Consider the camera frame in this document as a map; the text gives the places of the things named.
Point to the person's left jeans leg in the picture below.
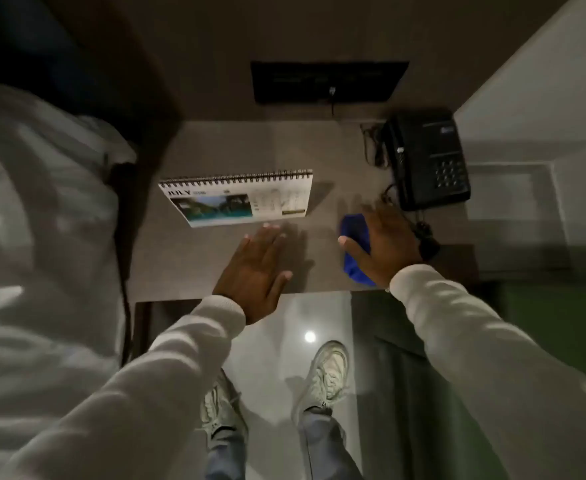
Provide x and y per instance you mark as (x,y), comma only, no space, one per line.
(227,457)

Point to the black desk telephone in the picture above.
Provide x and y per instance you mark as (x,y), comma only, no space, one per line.
(430,159)

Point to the spiral desk calendar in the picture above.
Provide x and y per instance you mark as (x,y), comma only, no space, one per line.
(238,197)

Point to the person's left forearm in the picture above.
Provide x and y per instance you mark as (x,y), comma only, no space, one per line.
(138,394)

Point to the blue cleaning cloth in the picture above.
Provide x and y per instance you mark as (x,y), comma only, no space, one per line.
(355,229)

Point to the person's right forearm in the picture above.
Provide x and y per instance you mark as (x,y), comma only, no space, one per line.
(497,374)

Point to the person's left thumb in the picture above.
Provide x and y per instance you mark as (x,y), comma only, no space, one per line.
(283,282)

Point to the person's right thumb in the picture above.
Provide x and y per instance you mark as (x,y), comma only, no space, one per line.
(354,246)

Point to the person's right hand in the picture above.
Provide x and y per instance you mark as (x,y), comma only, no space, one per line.
(390,247)

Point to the person's left white sneaker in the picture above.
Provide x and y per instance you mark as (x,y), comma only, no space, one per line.
(220,409)

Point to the person's right white sneaker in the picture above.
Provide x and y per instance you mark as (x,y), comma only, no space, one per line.
(325,374)

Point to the person's jeans leg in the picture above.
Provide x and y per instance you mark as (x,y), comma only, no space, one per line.
(227,457)
(328,447)

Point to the person's right jeans leg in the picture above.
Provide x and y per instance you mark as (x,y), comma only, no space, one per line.
(328,447)

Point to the black wall socket panel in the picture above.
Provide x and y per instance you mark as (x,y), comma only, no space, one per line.
(318,79)

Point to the person's left hand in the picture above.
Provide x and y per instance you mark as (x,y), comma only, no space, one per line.
(253,279)

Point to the person's white sneaker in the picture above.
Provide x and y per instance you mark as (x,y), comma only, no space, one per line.
(220,409)
(325,374)

